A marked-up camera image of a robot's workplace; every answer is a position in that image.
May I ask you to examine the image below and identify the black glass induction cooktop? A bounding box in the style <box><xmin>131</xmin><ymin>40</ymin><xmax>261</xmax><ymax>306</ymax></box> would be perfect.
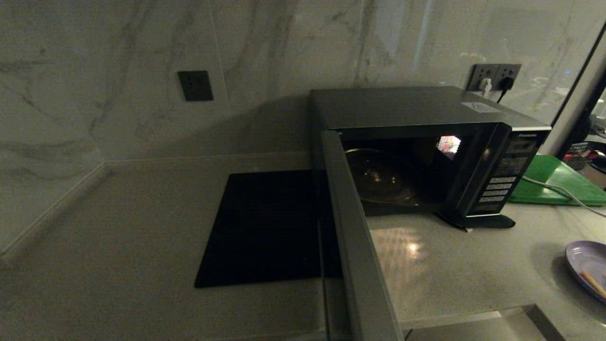
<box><xmin>194</xmin><ymin>170</ymin><xmax>342</xmax><ymax>288</ymax></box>

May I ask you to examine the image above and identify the metal wire basket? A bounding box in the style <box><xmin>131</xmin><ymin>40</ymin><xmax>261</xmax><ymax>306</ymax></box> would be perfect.
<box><xmin>564</xmin><ymin>140</ymin><xmax>594</xmax><ymax>170</ymax></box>

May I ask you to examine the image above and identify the black foam pad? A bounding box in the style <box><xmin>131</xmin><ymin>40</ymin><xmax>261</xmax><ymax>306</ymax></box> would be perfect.
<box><xmin>436</xmin><ymin>211</ymin><xmax>517</xmax><ymax>233</ymax></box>

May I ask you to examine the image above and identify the white cabinet front panel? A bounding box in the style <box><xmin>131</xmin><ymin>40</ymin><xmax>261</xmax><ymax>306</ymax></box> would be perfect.
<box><xmin>405</xmin><ymin>314</ymin><xmax>552</xmax><ymax>341</ymax></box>

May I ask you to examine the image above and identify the orange bread stick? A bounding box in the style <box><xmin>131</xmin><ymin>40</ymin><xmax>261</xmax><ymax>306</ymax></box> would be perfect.
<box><xmin>581</xmin><ymin>270</ymin><xmax>606</xmax><ymax>299</ymax></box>

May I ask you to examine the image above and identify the white power cable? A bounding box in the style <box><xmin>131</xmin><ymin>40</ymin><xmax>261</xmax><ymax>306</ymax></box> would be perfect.
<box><xmin>523</xmin><ymin>176</ymin><xmax>606</xmax><ymax>218</ymax></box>

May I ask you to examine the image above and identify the silver black microwave oven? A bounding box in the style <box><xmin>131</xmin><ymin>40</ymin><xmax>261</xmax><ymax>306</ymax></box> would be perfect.
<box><xmin>309</xmin><ymin>86</ymin><xmax>553</xmax><ymax>228</ymax></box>

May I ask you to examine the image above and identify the dark double wall socket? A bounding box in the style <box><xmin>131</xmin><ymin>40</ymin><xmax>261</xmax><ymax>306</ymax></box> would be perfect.
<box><xmin>467</xmin><ymin>64</ymin><xmax>522</xmax><ymax>92</ymax></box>

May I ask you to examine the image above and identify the green plastic cutting board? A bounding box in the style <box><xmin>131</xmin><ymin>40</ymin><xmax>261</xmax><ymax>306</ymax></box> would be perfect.
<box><xmin>510</xmin><ymin>154</ymin><xmax>606</xmax><ymax>206</ymax></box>

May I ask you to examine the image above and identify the purple plastic plate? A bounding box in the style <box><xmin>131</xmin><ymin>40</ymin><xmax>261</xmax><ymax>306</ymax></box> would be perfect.
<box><xmin>565</xmin><ymin>240</ymin><xmax>606</xmax><ymax>305</ymax></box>

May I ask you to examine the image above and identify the dark single wall socket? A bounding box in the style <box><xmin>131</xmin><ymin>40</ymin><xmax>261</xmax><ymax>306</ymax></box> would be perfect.
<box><xmin>178</xmin><ymin>71</ymin><xmax>214</xmax><ymax>102</ymax></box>

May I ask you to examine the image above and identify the black power plug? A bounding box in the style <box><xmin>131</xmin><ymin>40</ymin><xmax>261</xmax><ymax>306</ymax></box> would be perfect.
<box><xmin>496</xmin><ymin>77</ymin><xmax>515</xmax><ymax>104</ymax></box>

